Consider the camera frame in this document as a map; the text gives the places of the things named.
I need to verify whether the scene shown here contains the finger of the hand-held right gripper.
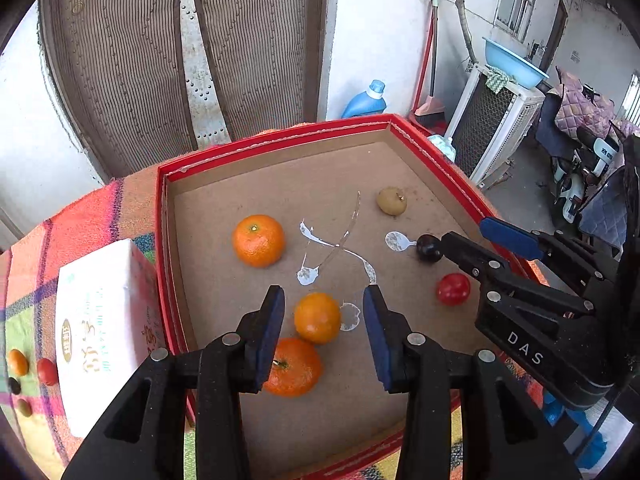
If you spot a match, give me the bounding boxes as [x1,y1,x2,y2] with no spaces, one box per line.
[439,230,597,319]
[479,217,607,292]

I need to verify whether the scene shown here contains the green checkered cloth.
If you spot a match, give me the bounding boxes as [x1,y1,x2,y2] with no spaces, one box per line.
[485,66,509,95]

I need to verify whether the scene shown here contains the red cherry tomato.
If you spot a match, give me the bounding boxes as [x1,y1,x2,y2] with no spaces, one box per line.
[435,272,472,307]
[36,358,59,387]

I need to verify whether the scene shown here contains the red broom handle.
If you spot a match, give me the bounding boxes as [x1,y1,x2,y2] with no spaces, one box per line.
[412,7,437,116]

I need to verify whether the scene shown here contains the purple quilted scooter cover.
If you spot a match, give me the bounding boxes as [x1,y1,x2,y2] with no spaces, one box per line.
[552,67,618,138]

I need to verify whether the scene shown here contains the light blue basin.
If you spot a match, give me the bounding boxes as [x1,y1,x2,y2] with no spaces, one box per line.
[482,36,550,89]

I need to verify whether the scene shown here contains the white air conditioner unit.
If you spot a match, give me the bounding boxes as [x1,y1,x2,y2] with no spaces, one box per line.
[446,62,546,188]

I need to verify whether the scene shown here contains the black cable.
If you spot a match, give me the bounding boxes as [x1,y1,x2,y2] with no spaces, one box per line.
[570,385,631,461]

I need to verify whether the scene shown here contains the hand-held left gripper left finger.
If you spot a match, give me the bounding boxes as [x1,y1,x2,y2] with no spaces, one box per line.
[61,285,286,480]

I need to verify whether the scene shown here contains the blue detergent bottle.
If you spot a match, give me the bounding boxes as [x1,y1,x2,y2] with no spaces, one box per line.
[341,80,388,120]

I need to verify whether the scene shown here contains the electric scooter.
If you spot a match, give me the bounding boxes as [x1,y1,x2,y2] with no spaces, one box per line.
[535,90,631,246]

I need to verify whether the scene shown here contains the red cardboard box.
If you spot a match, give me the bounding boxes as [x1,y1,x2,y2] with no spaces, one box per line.
[155,114,538,480]

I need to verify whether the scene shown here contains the wooden stick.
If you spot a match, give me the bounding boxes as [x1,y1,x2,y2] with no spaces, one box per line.
[452,0,478,66]

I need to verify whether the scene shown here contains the large orange mandarin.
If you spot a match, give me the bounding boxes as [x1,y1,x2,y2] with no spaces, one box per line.
[263,337,324,398]

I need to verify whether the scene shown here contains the person's right hand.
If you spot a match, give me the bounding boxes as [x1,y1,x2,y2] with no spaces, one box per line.
[542,390,609,457]

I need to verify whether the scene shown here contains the brown ribbed metal door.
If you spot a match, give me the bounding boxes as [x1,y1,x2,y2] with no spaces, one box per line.
[39,0,333,181]

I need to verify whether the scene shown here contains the dark side door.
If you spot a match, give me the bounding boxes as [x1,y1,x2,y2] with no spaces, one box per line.
[542,0,571,73]

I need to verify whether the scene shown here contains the white tissue pack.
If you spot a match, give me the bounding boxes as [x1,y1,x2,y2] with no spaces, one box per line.
[55,239,168,438]

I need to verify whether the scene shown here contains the colourful plaid blanket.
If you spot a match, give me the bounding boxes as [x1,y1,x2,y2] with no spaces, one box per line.
[0,120,556,480]

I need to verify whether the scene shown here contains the pink broom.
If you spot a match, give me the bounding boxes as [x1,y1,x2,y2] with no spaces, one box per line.
[412,0,447,128]

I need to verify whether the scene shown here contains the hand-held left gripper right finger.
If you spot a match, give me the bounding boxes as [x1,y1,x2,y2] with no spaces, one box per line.
[362,285,583,480]

